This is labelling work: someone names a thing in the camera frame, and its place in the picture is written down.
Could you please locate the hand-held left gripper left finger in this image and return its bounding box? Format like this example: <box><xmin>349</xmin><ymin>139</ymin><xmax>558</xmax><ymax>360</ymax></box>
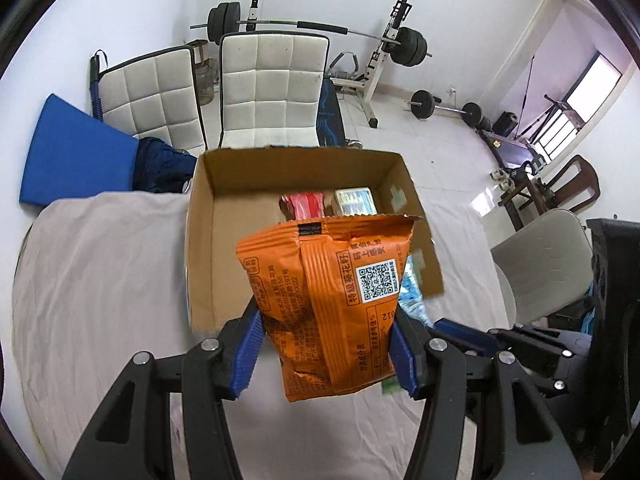
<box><xmin>62</xmin><ymin>304</ymin><xmax>265</xmax><ymax>480</ymax></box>

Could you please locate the green yellow snack packet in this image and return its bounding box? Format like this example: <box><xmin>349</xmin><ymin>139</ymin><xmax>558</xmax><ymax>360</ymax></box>
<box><xmin>332</xmin><ymin>187</ymin><xmax>380</xmax><ymax>217</ymax></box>

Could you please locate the clear water jug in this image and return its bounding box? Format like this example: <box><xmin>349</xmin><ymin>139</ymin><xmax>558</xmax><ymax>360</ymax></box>
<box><xmin>192</xmin><ymin>56</ymin><xmax>221</xmax><ymax>107</ymax></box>

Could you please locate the white padded chair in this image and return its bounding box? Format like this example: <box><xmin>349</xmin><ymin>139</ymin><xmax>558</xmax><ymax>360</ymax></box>
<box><xmin>217</xmin><ymin>31</ymin><xmax>332</xmax><ymax>151</ymax></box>
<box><xmin>96</xmin><ymin>44</ymin><xmax>209</xmax><ymax>155</ymax></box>

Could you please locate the blue foam mat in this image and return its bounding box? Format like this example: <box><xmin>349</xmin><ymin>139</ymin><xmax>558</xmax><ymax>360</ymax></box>
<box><xmin>18</xmin><ymin>92</ymin><xmax>142</xmax><ymax>207</ymax></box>

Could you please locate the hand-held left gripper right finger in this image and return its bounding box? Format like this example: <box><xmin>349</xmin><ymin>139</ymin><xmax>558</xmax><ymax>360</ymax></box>
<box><xmin>389</xmin><ymin>316</ymin><xmax>583</xmax><ymax>480</ymax></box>

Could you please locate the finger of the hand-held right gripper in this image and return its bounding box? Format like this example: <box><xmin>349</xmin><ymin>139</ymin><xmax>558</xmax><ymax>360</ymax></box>
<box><xmin>434</xmin><ymin>319</ymin><xmax>501</xmax><ymax>357</ymax></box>
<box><xmin>487</xmin><ymin>326</ymin><xmax>596</xmax><ymax>403</ymax></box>

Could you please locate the short barbell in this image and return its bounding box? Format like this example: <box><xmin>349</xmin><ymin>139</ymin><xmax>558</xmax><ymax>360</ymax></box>
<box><xmin>404</xmin><ymin>89</ymin><xmax>484</xmax><ymax>127</ymax></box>

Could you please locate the white bench press rack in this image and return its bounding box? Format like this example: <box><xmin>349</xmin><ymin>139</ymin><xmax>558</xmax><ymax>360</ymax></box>
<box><xmin>327</xmin><ymin>0</ymin><xmax>417</xmax><ymax>129</ymax></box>

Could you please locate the window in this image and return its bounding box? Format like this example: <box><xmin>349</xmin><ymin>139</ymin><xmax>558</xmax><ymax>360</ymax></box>
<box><xmin>566</xmin><ymin>52</ymin><xmax>624</xmax><ymax>122</ymax></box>

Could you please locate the brown cardboard box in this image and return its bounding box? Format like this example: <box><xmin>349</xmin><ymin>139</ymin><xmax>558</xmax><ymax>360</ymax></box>
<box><xmin>183</xmin><ymin>145</ymin><xmax>445</xmax><ymax>334</ymax></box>

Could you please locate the long barbell with black plates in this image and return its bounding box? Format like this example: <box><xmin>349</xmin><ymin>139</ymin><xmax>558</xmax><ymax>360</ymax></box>
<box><xmin>189</xmin><ymin>2</ymin><xmax>433</xmax><ymax>69</ymax></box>

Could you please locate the red snack packet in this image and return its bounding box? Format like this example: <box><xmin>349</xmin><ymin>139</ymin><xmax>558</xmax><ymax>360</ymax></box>
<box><xmin>278</xmin><ymin>191</ymin><xmax>329</xmax><ymax>224</ymax></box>

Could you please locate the black blue weight bench pad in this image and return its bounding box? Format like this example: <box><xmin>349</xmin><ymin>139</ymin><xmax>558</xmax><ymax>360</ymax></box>
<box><xmin>316</xmin><ymin>77</ymin><xmax>347</xmax><ymax>149</ymax></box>

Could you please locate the black blue pump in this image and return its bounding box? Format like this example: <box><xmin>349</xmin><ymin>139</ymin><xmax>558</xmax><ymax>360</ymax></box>
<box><xmin>89</xmin><ymin>49</ymin><xmax>110</xmax><ymax>122</ymax></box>

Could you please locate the beige folding chair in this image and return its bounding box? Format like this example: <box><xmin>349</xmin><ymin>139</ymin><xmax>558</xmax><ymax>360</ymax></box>
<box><xmin>489</xmin><ymin>208</ymin><xmax>597</xmax><ymax>334</ymax></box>

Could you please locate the black tripod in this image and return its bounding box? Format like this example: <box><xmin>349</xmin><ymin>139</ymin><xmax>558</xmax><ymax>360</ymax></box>
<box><xmin>516</xmin><ymin>54</ymin><xmax>577</xmax><ymax>142</ymax></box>

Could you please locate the dark blue cloth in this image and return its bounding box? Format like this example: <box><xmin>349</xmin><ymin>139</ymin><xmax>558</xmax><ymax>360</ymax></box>
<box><xmin>132</xmin><ymin>135</ymin><xmax>199</xmax><ymax>195</ymax></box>

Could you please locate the black bag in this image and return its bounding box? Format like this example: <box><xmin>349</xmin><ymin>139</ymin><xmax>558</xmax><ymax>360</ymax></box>
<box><xmin>492</xmin><ymin>111</ymin><xmax>519</xmax><ymax>139</ymax></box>

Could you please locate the blue white snack packet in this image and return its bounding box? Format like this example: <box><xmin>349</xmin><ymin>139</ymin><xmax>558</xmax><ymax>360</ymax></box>
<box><xmin>398</xmin><ymin>254</ymin><xmax>437</xmax><ymax>329</ymax></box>

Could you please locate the dark wooden chair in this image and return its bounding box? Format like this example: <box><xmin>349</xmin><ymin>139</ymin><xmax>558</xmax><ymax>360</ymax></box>
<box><xmin>499</xmin><ymin>154</ymin><xmax>601</xmax><ymax>232</ymax></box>

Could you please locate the orange snack packet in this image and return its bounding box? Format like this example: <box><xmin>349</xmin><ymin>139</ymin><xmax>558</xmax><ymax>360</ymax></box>
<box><xmin>236</xmin><ymin>214</ymin><xmax>424</xmax><ymax>404</ymax></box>

